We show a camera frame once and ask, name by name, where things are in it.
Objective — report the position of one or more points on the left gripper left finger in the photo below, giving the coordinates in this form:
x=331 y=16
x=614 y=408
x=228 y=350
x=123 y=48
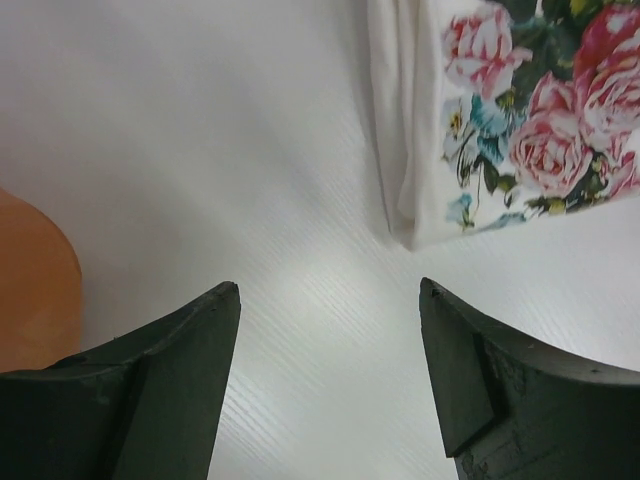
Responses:
x=145 y=405

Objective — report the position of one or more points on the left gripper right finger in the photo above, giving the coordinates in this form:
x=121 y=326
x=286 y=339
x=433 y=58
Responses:
x=513 y=407

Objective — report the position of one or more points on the white t shirt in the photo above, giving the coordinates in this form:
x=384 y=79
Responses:
x=491 y=114

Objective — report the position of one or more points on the orange plastic basket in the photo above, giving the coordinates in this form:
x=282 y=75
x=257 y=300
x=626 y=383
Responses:
x=41 y=289

